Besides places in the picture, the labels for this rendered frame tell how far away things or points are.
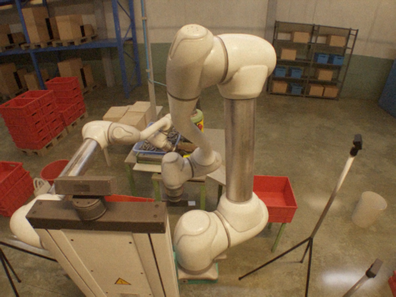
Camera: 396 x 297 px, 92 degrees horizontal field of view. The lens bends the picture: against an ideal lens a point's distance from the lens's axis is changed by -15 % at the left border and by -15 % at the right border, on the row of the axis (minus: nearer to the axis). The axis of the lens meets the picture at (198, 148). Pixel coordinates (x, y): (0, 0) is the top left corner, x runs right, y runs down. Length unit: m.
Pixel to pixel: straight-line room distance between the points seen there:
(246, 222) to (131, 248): 0.43
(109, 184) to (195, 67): 0.33
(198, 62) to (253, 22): 6.20
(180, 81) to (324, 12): 6.72
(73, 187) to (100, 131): 0.81
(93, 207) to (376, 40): 7.86
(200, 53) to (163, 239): 0.44
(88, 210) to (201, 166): 0.59
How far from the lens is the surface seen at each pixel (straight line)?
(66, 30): 6.87
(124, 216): 0.53
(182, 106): 0.64
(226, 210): 0.83
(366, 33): 7.76
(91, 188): 0.50
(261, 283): 2.43
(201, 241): 0.78
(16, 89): 9.26
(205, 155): 0.95
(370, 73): 8.13
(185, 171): 0.97
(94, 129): 1.32
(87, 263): 0.74
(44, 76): 8.35
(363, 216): 3.20
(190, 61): 0.54
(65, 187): 0.53
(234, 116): 0.67
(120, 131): 1.23
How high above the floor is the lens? 2.17
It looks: 34 degrees down
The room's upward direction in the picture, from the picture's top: straight up
